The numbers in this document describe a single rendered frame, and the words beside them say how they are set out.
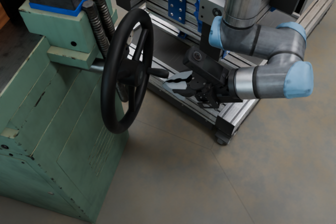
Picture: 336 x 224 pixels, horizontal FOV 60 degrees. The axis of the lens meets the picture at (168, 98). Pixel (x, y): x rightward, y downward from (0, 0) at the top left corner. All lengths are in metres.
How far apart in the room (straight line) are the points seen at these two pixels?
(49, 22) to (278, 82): 0.48
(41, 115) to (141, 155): 0.81
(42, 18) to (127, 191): 0.95
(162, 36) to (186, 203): 0.87
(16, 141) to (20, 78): 0.13
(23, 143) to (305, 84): 0.60
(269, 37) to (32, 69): 0.52
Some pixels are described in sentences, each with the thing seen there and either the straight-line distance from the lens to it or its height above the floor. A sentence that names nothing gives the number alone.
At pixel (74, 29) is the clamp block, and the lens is 0.62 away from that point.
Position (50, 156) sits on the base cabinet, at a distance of 0.82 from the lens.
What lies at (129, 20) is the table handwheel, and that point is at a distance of 0.59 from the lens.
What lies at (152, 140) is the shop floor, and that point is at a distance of 1.49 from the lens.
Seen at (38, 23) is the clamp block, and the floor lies 0.93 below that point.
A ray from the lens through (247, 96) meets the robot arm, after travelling 0.67.
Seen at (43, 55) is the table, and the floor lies 0.87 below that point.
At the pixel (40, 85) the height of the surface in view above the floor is 0.82.
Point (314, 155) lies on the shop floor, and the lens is 1.62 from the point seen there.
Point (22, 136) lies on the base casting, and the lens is 0.69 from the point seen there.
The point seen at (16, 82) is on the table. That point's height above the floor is 0.89.
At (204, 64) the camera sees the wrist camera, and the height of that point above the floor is 0.83.
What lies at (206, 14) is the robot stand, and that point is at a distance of 0.98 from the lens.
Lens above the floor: 1.33
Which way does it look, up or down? 55 degrees down
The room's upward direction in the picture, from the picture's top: straight up
